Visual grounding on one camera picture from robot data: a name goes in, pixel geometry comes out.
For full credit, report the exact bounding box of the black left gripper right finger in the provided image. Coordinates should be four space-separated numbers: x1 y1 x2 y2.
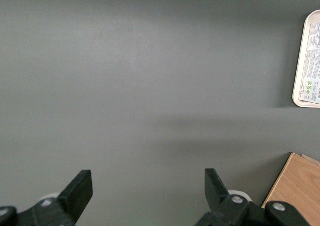
194 168 310 226

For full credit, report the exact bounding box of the wooden drawer cabinet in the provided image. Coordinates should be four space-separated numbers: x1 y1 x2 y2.
261 152 320 226

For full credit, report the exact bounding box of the red and white cracker box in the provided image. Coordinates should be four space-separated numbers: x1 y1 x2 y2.
298 21 320 105

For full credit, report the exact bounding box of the beige plastic tray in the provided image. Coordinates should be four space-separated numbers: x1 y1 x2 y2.
291 9 320 109

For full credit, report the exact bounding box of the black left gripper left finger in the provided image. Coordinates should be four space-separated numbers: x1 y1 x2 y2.
0 170 94 226

